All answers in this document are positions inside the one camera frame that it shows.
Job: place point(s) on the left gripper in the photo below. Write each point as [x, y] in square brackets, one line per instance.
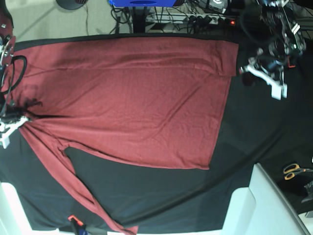
[268, 68]

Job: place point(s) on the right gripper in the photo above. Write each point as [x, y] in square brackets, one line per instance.
[11, 118]

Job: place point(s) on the maroon long-sleeve T-shirt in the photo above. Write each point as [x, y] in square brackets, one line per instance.
[153, 102]

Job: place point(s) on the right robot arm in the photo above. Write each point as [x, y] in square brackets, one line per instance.
[7, 57]

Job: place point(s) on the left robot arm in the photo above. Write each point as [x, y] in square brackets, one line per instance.
[280, 51]

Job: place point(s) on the orange black clamp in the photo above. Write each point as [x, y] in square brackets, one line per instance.
[291, 62]

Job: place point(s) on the black table cloth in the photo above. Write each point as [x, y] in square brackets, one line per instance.
[255, 128]

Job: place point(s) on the white power strip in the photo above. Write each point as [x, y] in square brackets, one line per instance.
[183, 18]

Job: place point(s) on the blue orange clamp bottom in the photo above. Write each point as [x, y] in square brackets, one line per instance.
[78, 227]

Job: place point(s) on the blue plastic bin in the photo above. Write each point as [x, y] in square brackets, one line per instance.
[142, 3]

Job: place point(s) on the yellow handled scissors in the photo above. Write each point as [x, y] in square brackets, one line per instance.
[293, 170]

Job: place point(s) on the black table leg post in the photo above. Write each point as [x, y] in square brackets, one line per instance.
[139, 15]

